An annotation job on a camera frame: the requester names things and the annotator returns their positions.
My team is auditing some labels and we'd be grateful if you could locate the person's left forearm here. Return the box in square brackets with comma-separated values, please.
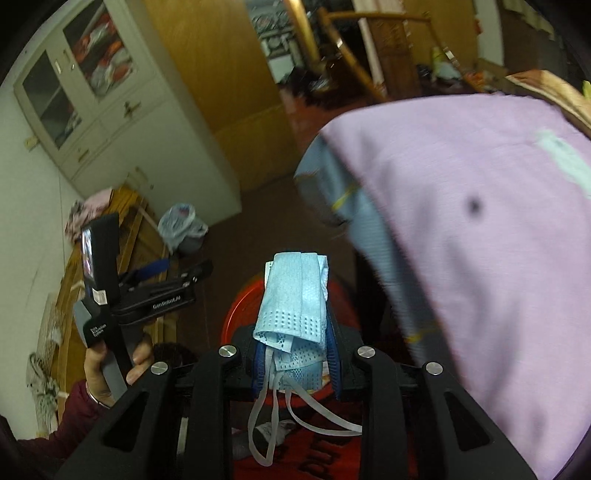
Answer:
[18, 381, 116, 462]

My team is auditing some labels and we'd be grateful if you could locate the grey bin with plastic bag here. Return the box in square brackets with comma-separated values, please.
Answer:
[158, 203, 208, 254]

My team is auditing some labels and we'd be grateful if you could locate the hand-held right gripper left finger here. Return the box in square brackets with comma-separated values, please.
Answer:
[55, 344, 269, 480]

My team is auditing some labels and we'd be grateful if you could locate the grey slipper with label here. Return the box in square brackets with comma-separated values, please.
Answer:
[231, 419, 296, 460]

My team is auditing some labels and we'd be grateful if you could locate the white metal cabinet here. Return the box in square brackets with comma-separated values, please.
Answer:
[13, 0, 243, 224]

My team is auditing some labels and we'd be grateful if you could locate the wooden stair railing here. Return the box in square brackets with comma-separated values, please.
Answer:
[284, 0, 389, 102]

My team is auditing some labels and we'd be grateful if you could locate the person's left hand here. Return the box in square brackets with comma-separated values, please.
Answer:
[83, 333, 156, 410]

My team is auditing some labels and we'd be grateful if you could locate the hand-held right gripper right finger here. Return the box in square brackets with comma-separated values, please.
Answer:
[323, 318, 539, 480]

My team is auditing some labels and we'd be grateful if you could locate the brown cardboard sheet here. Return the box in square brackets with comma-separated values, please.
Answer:
[51, 185, 178, 384]

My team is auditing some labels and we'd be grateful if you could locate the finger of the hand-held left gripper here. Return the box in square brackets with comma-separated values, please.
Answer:
[121, 260, 170, 283]
[178, 260, 214, 285]

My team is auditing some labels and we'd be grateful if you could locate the red plastic basket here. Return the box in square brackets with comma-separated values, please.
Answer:
[222, 274, 365, 408]

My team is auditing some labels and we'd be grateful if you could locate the blue face mask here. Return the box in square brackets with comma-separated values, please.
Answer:
[248, 251, 363, 464]

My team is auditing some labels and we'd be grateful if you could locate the wooden door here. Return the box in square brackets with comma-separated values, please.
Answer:
[143, 0, 296, 192]

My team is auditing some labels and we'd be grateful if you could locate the pink cloth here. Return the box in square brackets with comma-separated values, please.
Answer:
[65, 187, 114, 243]

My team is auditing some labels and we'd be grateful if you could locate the pink grey tablecloth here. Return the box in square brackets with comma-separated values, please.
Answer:
[293, 92, 591, 480]

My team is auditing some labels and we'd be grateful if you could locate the white grey rag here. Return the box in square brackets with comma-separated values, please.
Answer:
[25, 353, 61, 425]

